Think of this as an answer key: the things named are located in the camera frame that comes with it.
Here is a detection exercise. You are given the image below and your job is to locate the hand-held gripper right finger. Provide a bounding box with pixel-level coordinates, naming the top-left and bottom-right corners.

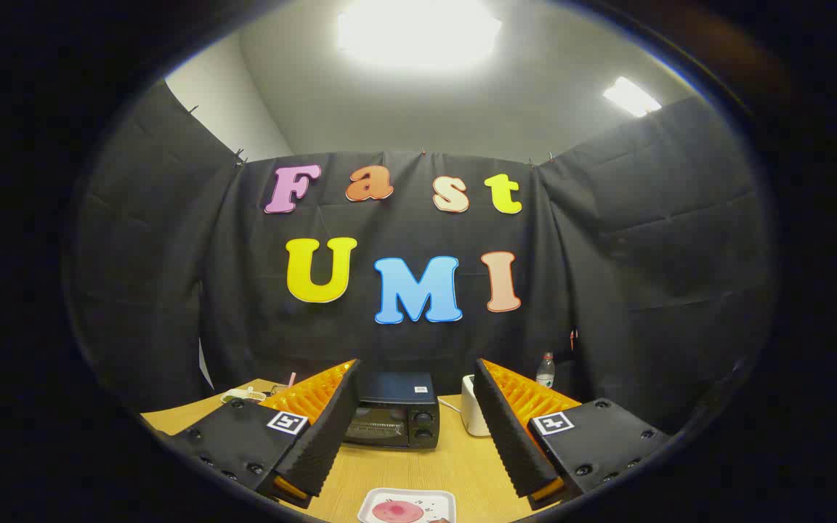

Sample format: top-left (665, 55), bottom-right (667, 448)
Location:
top-left (472, 357), bottom-right (681, 511)

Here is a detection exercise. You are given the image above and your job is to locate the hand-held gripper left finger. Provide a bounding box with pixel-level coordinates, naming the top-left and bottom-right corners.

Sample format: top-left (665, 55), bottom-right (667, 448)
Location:
top-left (153, 358), bottom-right (363, 509)

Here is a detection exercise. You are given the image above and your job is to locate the black toaster oven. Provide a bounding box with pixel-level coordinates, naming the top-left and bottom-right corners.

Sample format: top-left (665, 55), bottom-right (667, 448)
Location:
top-left (344, 372), bottom-right (441, 450)

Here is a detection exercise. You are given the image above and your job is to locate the white square plate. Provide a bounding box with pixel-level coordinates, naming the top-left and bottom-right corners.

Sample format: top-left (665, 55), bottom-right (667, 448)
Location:
top-left (357, 488), bottom-right (457, 523)

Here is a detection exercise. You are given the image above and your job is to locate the pink meat slice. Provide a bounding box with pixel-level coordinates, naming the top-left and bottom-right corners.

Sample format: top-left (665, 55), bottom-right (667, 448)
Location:
top-left (372, 500), bottom-right (425, 523)

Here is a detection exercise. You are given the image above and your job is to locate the white bread toaster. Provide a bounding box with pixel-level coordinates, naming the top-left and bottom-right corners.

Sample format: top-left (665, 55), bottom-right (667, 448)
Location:
top-left (461, 375), bottom-right (492, 437)

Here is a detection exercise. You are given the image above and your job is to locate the large ceiling light panel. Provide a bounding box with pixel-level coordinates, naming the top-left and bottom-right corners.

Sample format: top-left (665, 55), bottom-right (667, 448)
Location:
top-left (337, 0), bottom-right (503, 72)

